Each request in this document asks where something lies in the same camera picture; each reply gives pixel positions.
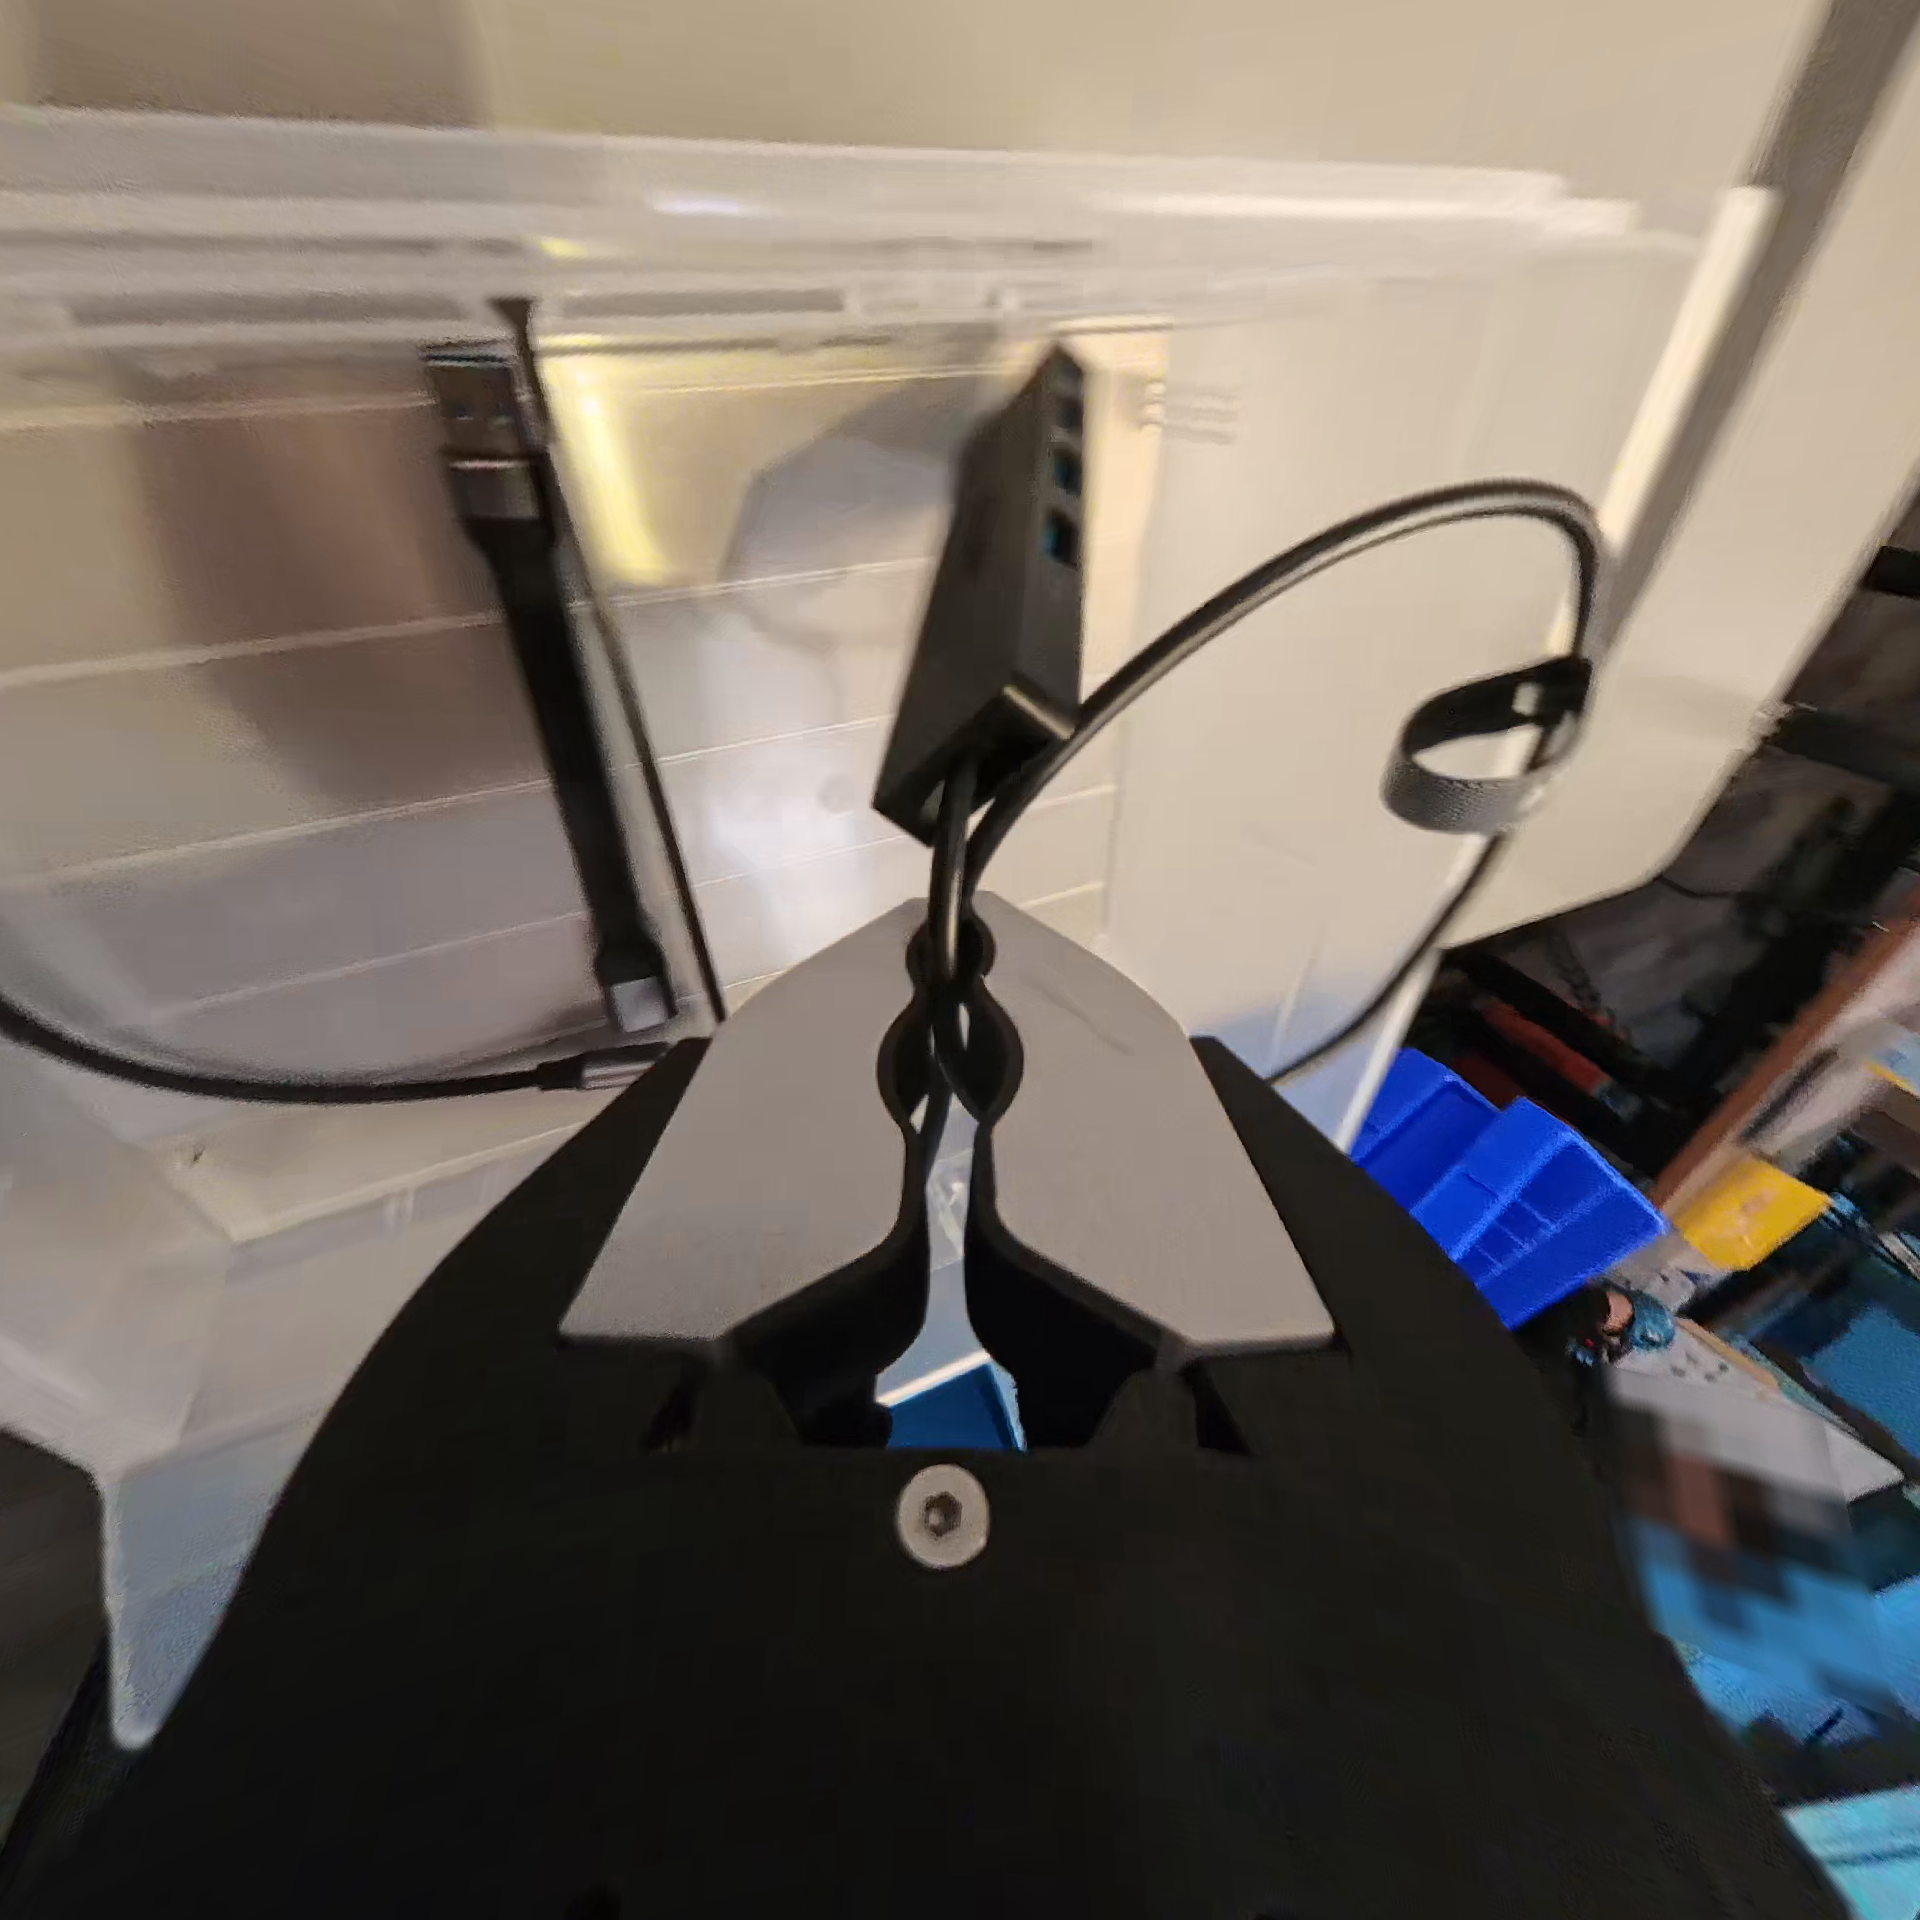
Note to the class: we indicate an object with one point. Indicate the nested blue bin stack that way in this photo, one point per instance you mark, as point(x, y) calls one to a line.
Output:
point(1516, 1201)

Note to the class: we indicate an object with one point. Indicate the clear plastic storage box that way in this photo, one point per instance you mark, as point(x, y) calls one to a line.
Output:
point(300, 675)

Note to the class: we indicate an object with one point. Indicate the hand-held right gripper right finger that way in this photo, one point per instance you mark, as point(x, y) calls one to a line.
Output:
point(1155, 1186)

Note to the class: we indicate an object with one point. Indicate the yellow storage bin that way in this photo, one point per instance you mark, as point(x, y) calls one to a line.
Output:
point(1746, 1209)

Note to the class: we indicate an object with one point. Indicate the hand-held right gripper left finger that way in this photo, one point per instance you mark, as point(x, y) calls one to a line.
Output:
point(751, 1171)

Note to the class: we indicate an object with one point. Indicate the grey desk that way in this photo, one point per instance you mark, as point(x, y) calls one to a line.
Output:
point(1049, 60)

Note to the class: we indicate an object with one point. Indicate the slim grey USB hub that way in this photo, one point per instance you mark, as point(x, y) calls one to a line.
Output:
point(997, 629)

